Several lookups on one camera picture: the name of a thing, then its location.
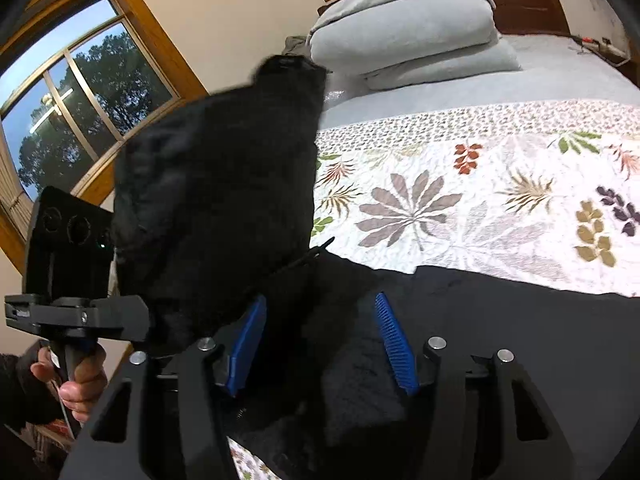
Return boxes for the black pants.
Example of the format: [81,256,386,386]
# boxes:
[111,55,640,480]

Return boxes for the pile of clothes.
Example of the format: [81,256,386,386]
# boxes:
[281,35,313,59]

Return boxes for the person's left hand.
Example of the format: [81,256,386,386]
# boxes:
[30,342,108,423]

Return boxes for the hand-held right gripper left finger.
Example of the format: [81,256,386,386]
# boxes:
[60,294,268,480]

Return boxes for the grey pillow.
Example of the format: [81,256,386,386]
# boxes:
[362,40,522,92]

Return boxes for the large wooden framed window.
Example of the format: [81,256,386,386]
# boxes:
[0,0,208,261]

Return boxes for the folded grey duvet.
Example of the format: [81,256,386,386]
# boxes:
[306,0,501,78]

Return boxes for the tied beige curtain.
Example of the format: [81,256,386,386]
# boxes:
[0,160,33,241]

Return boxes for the white power strip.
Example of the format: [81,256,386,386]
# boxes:
[595,37,629,59]

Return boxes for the clear plastic packet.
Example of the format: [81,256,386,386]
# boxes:
[322,87,347,112]

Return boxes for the floral quilt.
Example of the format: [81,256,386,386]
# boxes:
[227,99,640,480]

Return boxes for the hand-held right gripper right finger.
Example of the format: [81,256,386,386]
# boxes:
[375,292,581,480]

